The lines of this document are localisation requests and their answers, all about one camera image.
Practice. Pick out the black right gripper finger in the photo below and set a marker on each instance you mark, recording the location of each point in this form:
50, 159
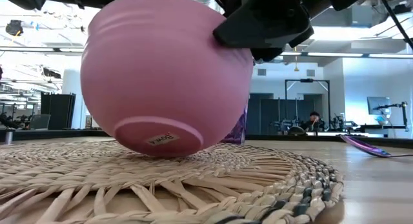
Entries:
264, 27
266, 54

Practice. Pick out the purple plastic tumbler cup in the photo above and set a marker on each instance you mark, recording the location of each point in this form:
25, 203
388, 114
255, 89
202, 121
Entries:
238, 130

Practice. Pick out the pink ceramic bowl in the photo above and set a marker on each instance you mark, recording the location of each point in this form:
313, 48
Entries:
161, 82

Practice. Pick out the iridescent metal fork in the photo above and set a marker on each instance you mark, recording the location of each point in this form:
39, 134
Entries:
368, 147

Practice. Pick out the black background robot arm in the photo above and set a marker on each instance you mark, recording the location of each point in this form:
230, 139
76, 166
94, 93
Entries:
404, 114

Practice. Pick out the person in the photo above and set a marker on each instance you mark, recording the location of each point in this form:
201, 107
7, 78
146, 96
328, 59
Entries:
313, 122

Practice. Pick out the small desk monitor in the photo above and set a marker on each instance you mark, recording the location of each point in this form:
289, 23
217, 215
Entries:
379, 105

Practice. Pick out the round woven straw placemat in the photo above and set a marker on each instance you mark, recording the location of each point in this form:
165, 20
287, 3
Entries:
129, 185

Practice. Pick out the black cabinet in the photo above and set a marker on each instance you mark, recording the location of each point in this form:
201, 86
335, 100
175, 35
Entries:
58, 111

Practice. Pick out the black ceiling fixture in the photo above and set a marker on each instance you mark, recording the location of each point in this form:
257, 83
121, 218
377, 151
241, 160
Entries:
14, 27

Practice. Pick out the black gantry frame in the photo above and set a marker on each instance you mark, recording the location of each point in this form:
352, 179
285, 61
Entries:
306, 80

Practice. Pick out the black aluminium table frame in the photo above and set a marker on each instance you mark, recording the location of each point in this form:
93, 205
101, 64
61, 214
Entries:
290, 137

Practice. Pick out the small metal post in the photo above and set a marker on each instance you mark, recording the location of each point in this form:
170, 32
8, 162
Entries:
8, 137

